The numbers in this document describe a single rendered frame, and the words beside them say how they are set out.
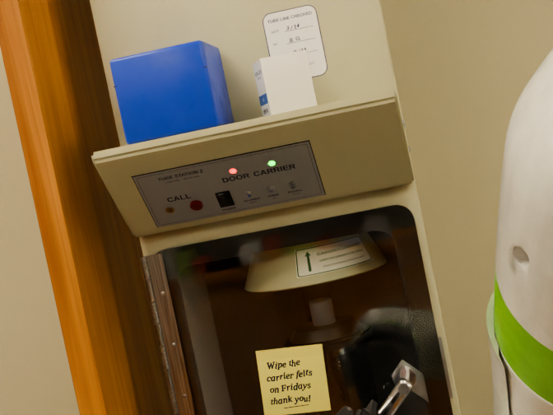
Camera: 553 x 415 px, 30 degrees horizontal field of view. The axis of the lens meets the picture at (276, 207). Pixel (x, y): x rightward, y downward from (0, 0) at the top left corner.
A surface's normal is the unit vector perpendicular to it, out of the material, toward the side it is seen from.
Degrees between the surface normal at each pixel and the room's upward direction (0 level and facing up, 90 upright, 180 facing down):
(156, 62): 90
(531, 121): 66
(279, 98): 90
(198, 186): 135
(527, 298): 104
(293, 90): 90
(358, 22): 90
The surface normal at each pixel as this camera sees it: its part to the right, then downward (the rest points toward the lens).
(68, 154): 0.97, -0.19
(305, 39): -0.13, 0.08
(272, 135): 0.05, 0.75
